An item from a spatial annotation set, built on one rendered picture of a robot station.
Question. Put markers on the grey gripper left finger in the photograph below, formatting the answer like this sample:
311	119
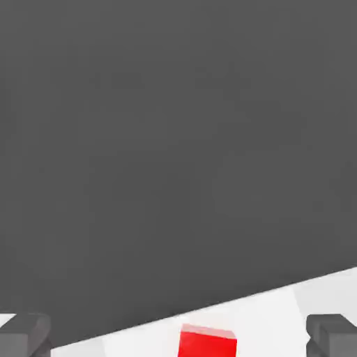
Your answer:
25	337

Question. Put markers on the small red cube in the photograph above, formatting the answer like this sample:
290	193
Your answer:
207	344

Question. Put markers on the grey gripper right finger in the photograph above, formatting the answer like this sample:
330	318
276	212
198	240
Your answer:
332	337

